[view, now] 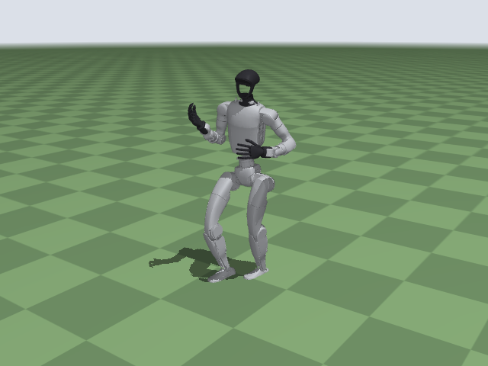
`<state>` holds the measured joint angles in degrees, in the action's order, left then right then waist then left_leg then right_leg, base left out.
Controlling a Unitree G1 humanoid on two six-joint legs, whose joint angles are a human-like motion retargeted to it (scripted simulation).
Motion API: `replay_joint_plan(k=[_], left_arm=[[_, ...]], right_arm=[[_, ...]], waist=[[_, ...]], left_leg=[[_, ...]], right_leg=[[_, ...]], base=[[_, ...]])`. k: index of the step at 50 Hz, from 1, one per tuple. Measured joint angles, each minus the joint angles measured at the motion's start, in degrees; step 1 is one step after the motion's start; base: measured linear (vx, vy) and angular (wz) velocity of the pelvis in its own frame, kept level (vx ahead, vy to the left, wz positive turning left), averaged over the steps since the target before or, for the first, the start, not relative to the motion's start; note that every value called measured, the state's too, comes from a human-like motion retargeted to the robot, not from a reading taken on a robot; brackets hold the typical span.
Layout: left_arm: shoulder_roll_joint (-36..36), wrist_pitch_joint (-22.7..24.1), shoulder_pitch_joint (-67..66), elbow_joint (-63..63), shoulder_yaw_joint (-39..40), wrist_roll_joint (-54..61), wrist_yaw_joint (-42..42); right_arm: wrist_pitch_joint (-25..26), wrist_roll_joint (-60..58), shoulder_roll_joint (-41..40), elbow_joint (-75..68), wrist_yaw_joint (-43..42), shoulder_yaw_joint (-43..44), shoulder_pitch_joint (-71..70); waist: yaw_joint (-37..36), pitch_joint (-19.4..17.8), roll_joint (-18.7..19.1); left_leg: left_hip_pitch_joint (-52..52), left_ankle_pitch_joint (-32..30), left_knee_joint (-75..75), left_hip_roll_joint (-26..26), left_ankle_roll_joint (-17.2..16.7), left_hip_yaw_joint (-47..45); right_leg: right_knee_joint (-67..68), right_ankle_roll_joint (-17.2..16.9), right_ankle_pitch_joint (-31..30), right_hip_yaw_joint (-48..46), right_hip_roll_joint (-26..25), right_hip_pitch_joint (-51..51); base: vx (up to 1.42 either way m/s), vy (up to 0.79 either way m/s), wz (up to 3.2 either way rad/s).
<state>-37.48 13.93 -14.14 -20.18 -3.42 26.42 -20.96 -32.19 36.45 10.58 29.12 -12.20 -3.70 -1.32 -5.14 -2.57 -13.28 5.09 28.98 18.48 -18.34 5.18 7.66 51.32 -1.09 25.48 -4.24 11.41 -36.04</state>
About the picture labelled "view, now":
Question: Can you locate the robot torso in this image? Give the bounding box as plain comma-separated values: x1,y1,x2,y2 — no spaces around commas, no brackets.
227,98,266,187

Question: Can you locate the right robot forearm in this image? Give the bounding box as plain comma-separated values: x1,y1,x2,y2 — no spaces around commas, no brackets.
200,124,220,143

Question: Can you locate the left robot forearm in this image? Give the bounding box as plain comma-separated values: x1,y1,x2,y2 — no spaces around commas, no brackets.
266,138,296,158

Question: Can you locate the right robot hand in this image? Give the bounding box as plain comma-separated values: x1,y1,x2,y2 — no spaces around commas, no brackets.
188,103,208,134

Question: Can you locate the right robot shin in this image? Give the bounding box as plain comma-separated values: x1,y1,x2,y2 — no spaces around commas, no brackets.
203,229,230,271

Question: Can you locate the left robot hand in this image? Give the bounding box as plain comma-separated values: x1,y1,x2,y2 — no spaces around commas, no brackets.
236,139,272,159

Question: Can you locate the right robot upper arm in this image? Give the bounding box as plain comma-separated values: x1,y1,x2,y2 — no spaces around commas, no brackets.
215,101,231,145

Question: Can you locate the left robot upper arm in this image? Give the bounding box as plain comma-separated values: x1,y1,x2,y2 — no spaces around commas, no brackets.
259,108,293,143

